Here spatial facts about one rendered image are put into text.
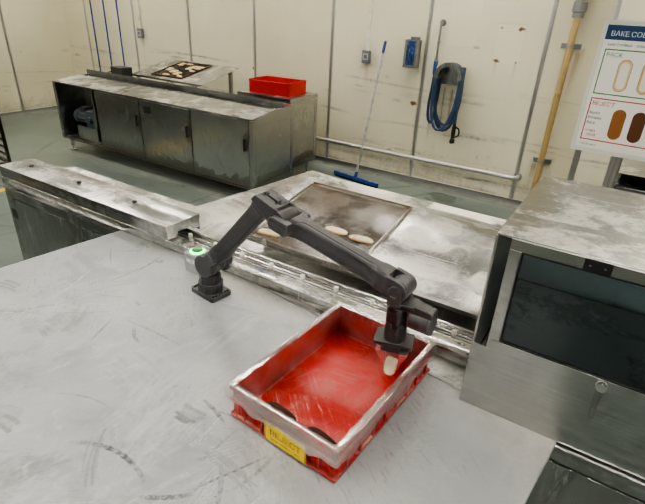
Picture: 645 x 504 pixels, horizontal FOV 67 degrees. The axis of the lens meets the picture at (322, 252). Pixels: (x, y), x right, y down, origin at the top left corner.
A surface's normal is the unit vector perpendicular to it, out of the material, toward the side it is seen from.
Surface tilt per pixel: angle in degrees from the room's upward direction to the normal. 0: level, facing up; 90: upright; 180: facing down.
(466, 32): 90
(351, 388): 0
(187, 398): 0
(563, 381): 91
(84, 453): 0
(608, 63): 90
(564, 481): 90
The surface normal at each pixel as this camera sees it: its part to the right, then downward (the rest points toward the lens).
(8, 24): 0.84, 0.28
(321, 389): 0.04, -0.89
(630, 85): -0.61, 0.33
